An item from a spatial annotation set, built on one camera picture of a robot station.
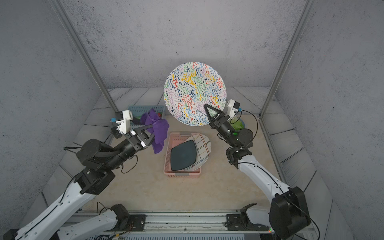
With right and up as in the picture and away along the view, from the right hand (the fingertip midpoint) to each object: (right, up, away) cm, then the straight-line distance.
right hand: (202, 108), depth 57 cm
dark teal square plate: (-11, -26, +40) cm, 49 cm away
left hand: (-13, -7, -9) cm, 18 cm away
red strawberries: (-31, +2, +61) cm, 68 cm away
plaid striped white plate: (+2, -21, +33) cm, 39 cm away
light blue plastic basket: (-49, +6, +65) cm, 82 cm away
